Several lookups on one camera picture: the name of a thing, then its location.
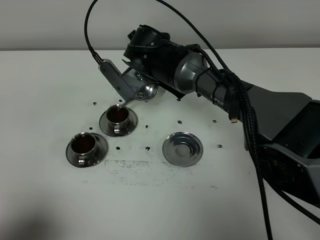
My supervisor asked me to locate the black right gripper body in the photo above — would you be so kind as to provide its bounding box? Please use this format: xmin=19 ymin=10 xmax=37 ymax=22
xmin=123 ymin=25 xmax=188 ymax=99

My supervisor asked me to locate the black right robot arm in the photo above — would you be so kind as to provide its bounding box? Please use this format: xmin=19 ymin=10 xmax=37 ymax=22
xmin=124 ymin=25 xmax=320 ymax=239

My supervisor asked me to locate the far stainless steel teacup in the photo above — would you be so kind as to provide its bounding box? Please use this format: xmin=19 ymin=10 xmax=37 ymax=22
xmin=106 ymin=105 xmax=130 ymax=136

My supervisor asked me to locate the stainless steel teacup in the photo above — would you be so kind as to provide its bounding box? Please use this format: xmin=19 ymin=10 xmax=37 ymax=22
xmin=66 ymin=132 xmax=98 ymax=168
xmin=106 ymin=105 xmax=130 ymax=136

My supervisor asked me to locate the far stainless steel saucer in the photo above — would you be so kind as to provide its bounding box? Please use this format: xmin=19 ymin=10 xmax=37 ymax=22
xmin=99 ymin=107 xmax=138 ymax=138

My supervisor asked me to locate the teapot stainless steel saucer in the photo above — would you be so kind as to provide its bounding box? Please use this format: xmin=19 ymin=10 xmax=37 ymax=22
xmin=162 ymin=131 xmax=204 ymax=168

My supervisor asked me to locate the near stainless steel teacup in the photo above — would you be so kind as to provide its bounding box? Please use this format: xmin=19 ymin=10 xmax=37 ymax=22
xmin=66 ymin=132 xmax=98 ymax=168

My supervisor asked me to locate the silver depth camera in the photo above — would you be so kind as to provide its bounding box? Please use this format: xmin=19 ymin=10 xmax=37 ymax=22
xmin=98 ymin=59 xmax=135 ymax=102

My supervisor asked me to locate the black camera cable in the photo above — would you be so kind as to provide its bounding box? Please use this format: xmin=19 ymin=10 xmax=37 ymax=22
xmin=83 ymin=0 xmax=103 ymax=65

